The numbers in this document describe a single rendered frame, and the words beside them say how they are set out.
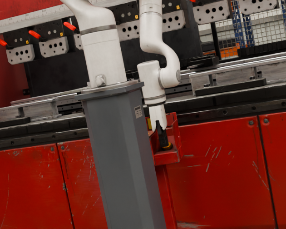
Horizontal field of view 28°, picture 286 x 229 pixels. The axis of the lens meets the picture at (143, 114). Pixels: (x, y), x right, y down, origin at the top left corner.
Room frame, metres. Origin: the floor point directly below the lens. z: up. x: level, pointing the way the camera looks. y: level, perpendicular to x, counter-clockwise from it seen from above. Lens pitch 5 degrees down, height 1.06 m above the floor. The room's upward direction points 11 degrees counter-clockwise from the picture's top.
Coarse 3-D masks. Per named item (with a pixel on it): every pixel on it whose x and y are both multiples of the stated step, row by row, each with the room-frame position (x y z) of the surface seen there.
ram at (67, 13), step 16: (0, 0) 2.87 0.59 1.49; (16, 0) 2.83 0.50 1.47; (32, 0) 2.80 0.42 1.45; (48, 0) 2.76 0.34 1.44; (112, 0) 2.62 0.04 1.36; (128, 0) 2.59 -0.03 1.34; (0, 16) 2.88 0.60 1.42; (48, 16) 2.77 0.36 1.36; (64, 16) 2.73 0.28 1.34; (0, 32) 2.89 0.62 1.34
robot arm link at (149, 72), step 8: (144, 64) 2.14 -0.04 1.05; (152, 64) 2.13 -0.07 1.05; (144, 72) 2.14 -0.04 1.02; (152, 72) 2.13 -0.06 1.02; (144, 80) 2.14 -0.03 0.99; (152, 80) 2.13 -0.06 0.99; (144, 88) 2.15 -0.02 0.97; (152, 88) 2.14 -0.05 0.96; (160, 88) 2.14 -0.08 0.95; (144, 96) 2.16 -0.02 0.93; (152, 96) 2.14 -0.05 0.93
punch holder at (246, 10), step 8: (240, 0) 2.37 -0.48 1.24; (248, 0) 2.36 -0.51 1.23; (256, 0) 2.35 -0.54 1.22; (264, 0) 2.33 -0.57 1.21; (272, 0) 2.32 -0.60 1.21; (240, 8) 2.38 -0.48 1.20; (248, 8) 2.36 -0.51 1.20; (256, 8) 2.35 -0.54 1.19; (264, 8) 2.34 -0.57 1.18; (272, 8) 2.32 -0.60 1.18
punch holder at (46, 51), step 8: (40, 24) 2.79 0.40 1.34; (48, 24) 2.77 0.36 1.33; (56, 24) 2.75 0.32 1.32; (40, 32) 2.79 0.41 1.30; (48, 32) 2.77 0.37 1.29; (56, 32) 2.75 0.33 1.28; (64, 32) 2.74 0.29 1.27; (72, 32) 2.81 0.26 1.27; (48, 40) 2.77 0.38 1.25; (56, 40) 2.75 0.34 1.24; (64, 40) 2.73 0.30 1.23; (72, 40) 2.80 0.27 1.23; (40, 48) 2.79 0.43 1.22; (48, 48) 2.78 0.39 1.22; (56, 48) 2.76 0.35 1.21; (64, 48) 2.74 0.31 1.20; (72, 48) 2.79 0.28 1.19; (48, 56) 2.78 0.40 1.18
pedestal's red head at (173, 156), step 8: (176, 120) 2.28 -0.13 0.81; (176, 128) 2.25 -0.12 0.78; (152, 136) 2.22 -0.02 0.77; (168, 136) 2.29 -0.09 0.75; (176, 136) 2.21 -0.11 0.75; (152, 144) 2.19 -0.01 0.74; (176, 144) 2.17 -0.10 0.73; (152, 152) 2.18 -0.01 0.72; (160, 152) 2.21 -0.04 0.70; (168, 152) 2.17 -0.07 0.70; (176, 152) 2.16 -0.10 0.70; (160, 160) 2.17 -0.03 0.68; (168, 160) 2.17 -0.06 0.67; (176, 160) 2.16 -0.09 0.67
